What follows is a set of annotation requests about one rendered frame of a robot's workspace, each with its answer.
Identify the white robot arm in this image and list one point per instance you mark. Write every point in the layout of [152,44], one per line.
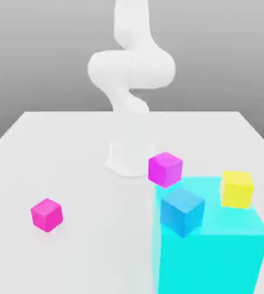
[131,69]

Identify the small magenta cube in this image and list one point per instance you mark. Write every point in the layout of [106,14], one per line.
[165,170]

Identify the small blue cube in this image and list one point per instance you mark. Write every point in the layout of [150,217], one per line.
[181,212]

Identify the small pink cube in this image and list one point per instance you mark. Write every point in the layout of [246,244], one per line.
[46,215]

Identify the small yellow cube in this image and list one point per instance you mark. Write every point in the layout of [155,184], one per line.
[236,190]

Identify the large cyan box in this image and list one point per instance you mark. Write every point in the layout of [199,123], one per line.
[214,259]

